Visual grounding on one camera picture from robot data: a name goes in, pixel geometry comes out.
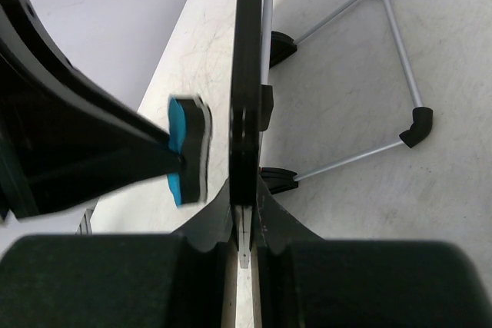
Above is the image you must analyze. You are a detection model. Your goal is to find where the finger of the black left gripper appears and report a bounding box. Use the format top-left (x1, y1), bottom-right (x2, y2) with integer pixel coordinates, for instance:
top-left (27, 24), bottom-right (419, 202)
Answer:
top-left (1, 0), bottom-right (183, 218)

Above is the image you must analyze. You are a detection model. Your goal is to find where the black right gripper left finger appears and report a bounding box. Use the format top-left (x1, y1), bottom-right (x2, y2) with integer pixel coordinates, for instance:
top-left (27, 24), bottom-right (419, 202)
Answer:
top-left (1, 185), bottom-right (237, 327)

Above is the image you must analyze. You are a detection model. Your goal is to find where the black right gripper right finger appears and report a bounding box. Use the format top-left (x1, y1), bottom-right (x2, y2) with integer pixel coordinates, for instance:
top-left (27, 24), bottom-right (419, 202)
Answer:
top-left (251, 183), bottom-right (491, 327)

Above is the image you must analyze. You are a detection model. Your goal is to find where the blue whiteboard eraser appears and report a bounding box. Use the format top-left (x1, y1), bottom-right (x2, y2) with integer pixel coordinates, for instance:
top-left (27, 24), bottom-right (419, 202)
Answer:
top-left (168, 96), bottom-right (212, 207)

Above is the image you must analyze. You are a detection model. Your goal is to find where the black framed whiteboard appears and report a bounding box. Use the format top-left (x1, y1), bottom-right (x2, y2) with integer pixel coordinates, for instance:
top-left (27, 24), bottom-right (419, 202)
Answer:
top-left (229, 0), bottom-right (262, 207)

